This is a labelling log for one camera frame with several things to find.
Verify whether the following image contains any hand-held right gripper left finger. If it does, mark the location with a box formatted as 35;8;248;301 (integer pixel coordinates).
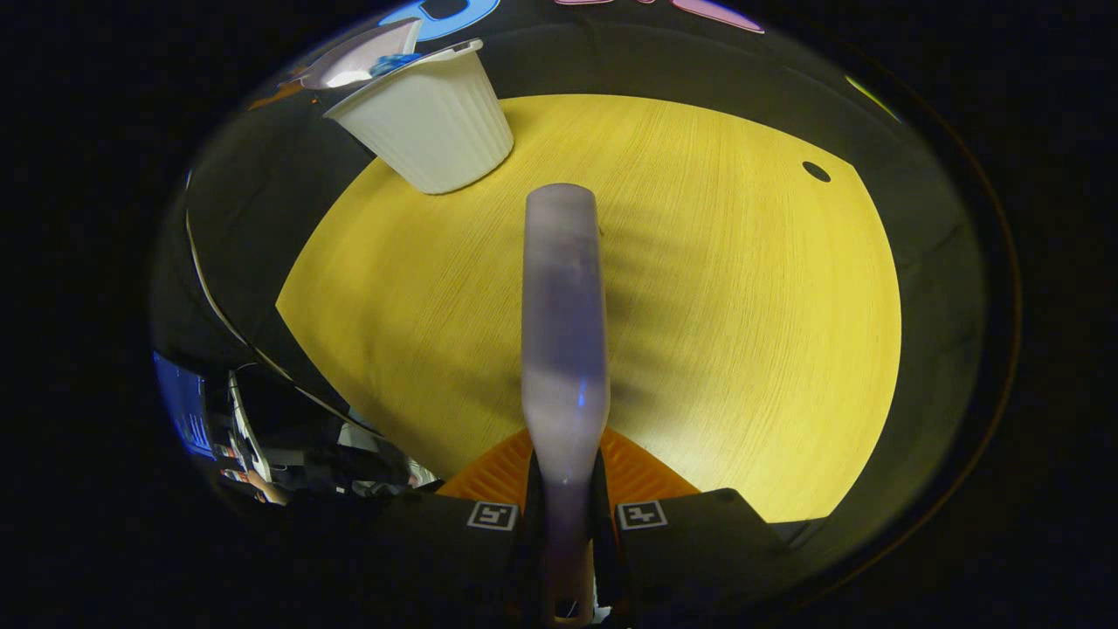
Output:
374;426;535;617

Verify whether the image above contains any pink plastic dustpan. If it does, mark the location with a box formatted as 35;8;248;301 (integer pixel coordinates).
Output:
301;17;424;91

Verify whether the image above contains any white ribbed garbage bin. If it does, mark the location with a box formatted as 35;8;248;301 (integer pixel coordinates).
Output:
323;39;514;195

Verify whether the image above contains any blue computer screen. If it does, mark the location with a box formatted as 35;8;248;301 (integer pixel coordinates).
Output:
154;349;216;460

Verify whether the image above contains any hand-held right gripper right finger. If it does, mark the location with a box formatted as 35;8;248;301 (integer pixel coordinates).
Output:
596;426;789;614

